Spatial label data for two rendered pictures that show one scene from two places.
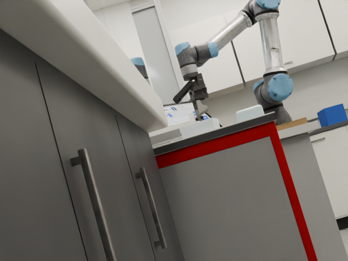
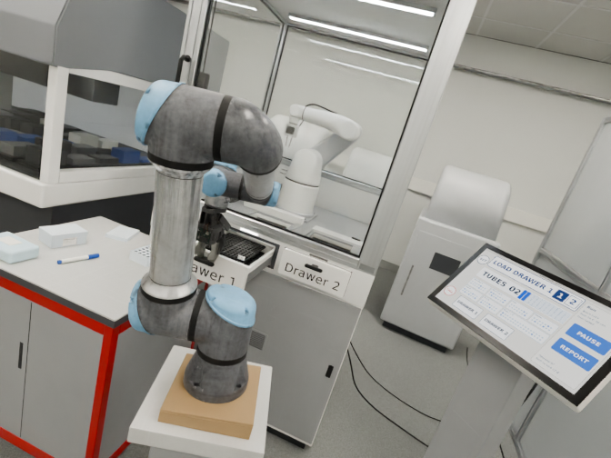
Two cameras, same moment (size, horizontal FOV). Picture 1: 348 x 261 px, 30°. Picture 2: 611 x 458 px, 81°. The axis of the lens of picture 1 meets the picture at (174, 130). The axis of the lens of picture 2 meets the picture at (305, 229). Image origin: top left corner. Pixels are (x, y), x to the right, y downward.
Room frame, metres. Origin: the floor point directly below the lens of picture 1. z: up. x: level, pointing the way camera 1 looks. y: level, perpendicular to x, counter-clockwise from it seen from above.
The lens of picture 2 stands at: (3.34, -1.19, 1.42)
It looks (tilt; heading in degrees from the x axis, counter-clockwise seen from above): 16 degrees down; 98
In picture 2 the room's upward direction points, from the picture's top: 17 degrees clockwise
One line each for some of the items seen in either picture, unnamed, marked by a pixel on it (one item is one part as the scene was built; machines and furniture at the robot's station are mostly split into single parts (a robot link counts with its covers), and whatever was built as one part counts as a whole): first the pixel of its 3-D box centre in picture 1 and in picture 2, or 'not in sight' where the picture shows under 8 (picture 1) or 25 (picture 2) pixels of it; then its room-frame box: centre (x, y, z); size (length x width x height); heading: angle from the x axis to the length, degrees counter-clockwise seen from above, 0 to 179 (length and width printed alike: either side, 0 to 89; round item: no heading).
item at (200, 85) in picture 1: (196, 87); (210, 223); (2.91, -0.15, 1.04); 0.09 x 0.08 x 0.12; 86
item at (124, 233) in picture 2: not in sight; (123, 233); (2.41, 0.13, 0.77); 0.13 x 0.09 x 0.02; 103
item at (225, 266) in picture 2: (196, 127); (207, 266); (2.91, -0.10, 0.87); 0.29 x 0.02 x 0.11; 176
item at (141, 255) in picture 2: not in sight; (150, 254); (2.62, 0.01, 0.78); 0.12 x 0.08 x 0.04; 83
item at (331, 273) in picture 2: not in sight; (313, 272); (3.24, 0.18, 0.87); 0.29 x 0.02 x 0.11; 176
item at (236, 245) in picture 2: not in sight; (234, 253); (2.92, 0.10, 0.87); 0.22 x 0.18 x 0.06; 86
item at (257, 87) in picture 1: (267, 93); (225, 318); (3.13, -0.49, 0.96); 0.13 x 0.12 x 0.14; 14
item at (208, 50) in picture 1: (204, 52); (221, 182); (2.95, -0.24, 1.20); 0.11 x 0.11 x 0.08; 14
